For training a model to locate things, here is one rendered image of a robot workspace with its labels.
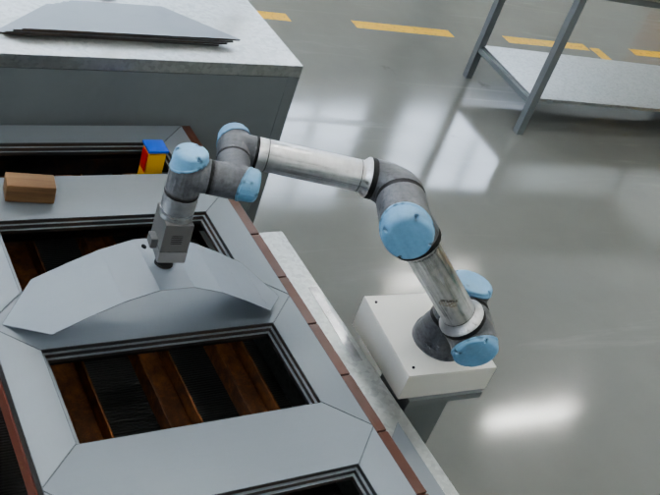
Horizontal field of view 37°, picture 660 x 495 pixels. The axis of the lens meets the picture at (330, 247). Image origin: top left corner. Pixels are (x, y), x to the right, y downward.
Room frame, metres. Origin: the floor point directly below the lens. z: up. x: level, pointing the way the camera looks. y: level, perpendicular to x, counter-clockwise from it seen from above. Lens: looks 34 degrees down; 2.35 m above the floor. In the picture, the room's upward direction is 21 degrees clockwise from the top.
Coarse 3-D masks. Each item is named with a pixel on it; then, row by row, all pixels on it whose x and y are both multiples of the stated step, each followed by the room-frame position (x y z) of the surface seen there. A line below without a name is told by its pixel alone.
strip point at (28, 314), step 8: (32, 288) 1.61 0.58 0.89; (24, 296) 1.59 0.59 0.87; (32, 296) 1.59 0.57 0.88; (16, 304) 1.57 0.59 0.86; (24, 304) 1.57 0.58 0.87; (32, 304) 1.57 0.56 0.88; (40, 304) 1.57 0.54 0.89; (16, 312) 1.55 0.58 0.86; (24, 312) 1.55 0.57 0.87; (32, 312) 1.55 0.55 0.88; (40, 312) 1.55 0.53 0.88; (8, 320) 1.53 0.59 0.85; (16, 320) 1.53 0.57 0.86; (24, 320) 1.53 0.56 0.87; (32, 320) 1.53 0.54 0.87; (40, 320) 1.53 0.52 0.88; (24, 328) 1.51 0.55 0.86; (32, 328) 1.51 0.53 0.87; (40, 328) 1.51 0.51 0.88; (48, 328) 1.51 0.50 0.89
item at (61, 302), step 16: (48, 272) 1.65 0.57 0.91; (64, 272) 1.66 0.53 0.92; (48, 288) 1.61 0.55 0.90; (64, 288) 1.61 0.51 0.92; (48, 304) 1.57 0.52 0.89; (64, 304) 1.57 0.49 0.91; (80, 304) 1.57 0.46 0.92; (48, 320) 1.53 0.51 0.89; (64, 320) 1.53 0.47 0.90; (80, 320) 1.53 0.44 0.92
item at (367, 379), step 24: (264, 240) 2.40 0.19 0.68; (288, 264) 2.32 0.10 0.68; (312, 312) 2.15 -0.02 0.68; (336, 312) 2.19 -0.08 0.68; (336, 336) 2.09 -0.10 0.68; (360, 360) 2.03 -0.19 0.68; (360, 384) 1.94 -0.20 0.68; (384, 384) 1.97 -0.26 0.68; (384, 408) 1.89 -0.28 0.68; (408, 432) 1.83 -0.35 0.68; (432, 456) 1.78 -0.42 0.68
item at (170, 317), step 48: (0, 144) 2.14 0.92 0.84; (48, 144) 2.23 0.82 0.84; (96, 144) 2.31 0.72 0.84; (0, 240) 1.78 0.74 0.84; (192, 288) 1.86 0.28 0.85; (48, 336) 1.53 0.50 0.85; (96, 336) 1.58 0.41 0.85; (144, 336) 1.64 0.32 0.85; (192, 336) 1.71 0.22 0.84; (240, 336) 1.78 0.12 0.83; (288, 480) 1.39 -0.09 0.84; (336, 480) 1.46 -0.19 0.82
